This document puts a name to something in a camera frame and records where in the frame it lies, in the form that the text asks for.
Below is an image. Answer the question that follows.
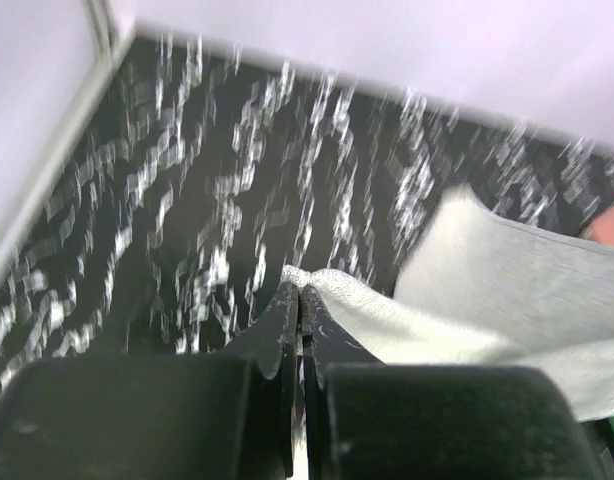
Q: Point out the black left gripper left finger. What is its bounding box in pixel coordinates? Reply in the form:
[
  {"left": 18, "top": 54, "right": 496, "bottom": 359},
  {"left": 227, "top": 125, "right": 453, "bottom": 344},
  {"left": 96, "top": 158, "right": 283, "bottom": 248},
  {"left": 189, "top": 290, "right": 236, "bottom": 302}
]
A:
[{"left": 0, "top": 283, "right": 299, "bottom": 480}]

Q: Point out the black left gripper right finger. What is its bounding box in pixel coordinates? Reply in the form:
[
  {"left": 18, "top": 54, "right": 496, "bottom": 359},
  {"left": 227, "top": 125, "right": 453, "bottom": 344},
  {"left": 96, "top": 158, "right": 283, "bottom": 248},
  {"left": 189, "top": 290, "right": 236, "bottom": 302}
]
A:
[{"left": 300, "top": 286, "right": 605, "bottom": 479}]

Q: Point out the grey cloth napkin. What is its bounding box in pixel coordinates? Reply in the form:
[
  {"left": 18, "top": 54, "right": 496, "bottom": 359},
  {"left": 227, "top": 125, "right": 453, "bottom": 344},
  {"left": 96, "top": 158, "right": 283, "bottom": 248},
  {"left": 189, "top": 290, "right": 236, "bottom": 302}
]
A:
[{"left": 282, "top": 187, "right": 614, "bottom": 421}]

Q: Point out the black marbled table mat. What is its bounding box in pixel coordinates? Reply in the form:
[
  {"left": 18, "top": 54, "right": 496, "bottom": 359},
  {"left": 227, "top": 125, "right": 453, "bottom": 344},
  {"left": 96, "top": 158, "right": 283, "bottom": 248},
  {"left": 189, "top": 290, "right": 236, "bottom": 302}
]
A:
[{"left": 0, "top": 37, "right": 614, "bottom": 391}]

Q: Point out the pink divided tray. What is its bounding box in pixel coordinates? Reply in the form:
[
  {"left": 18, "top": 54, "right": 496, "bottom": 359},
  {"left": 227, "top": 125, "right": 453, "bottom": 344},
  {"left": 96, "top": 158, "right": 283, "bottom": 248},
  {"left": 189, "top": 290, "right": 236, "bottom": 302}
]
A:
[{"left": 582, "top": 205, "right": 614, "bottom": 246}]

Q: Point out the aluminium frame post left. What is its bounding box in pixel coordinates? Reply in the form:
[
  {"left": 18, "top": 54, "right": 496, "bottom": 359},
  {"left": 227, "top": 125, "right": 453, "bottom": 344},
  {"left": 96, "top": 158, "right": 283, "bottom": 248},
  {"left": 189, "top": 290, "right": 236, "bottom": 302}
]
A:
[{"left": 0, "top": 1, "right": 131, "bottom": 282}]

